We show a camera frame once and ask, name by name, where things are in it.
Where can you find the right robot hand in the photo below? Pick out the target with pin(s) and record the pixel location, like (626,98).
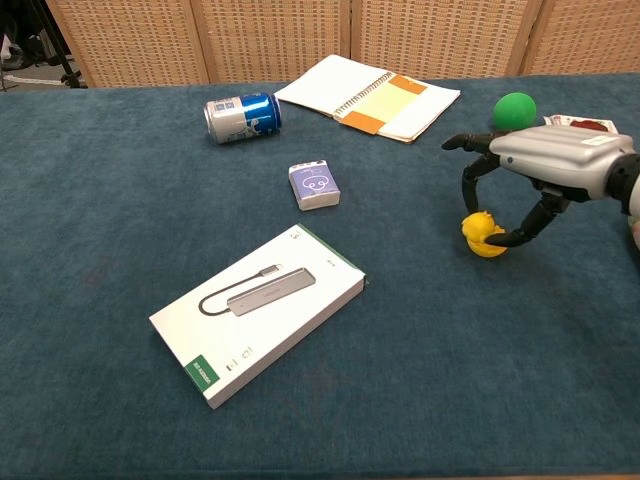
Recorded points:
(560,157)

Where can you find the small yellow toy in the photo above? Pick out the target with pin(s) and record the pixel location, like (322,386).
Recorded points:
(477,227)

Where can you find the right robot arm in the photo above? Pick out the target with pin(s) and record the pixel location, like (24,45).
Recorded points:
(627,180)

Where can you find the white snack packet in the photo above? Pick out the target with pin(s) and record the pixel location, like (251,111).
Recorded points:
(582,122)

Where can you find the green ball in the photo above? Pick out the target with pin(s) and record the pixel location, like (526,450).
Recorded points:
(515,111)

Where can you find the wooden lattice screen panel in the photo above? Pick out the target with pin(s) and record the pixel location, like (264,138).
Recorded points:
(585,35)
(140,40)
(270,40)
(440,35)

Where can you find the purple tissue pack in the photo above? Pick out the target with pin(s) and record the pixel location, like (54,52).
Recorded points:
(315,186)

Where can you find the open spiral notebook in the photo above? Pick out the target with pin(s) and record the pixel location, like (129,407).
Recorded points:
(320,85)

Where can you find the blue and white drink can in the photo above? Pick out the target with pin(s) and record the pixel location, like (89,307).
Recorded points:
(242,117)

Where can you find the white USB hub box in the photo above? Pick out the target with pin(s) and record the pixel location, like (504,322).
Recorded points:
(257,315)

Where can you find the blue carpet table cloth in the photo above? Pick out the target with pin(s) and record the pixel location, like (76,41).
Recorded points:
(100,225)

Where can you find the black tripod stand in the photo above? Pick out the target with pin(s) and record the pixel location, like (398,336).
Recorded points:
(70,77)

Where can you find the black office chair base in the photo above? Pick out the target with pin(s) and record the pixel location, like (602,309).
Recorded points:
(20,60)

